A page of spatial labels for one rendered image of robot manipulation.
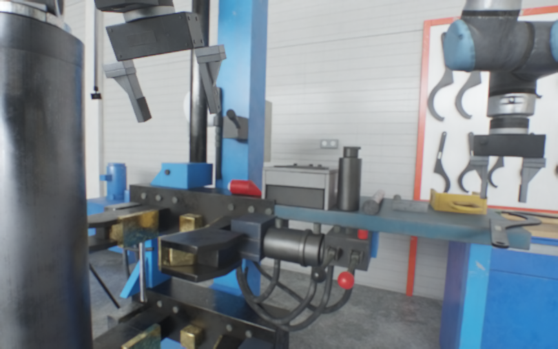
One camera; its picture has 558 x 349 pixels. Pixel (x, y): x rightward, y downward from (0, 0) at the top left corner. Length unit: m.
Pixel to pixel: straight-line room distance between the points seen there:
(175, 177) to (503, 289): 1.55
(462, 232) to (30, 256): 0.99
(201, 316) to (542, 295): 1.47
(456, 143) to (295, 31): 1.83
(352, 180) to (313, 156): 1.90
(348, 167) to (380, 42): 2.08
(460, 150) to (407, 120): 0.49
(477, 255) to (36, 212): 1.17
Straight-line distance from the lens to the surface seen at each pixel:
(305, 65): 2.95
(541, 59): 0.68
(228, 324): 1.21
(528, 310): 1.73
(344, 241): 0.78
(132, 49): 0.50
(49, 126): 0.68
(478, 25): 0.63
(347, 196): 0.90
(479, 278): 1.13
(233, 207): 1.02
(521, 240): 0.93
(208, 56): 0.46
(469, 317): 1.18
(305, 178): 0.90
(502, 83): 0.79
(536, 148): 0.79
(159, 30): 0.48
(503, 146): 0.79
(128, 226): 1.08
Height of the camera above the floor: 1.24
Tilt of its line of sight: 4 degrees down
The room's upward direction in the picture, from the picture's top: 2 degrees clockwise
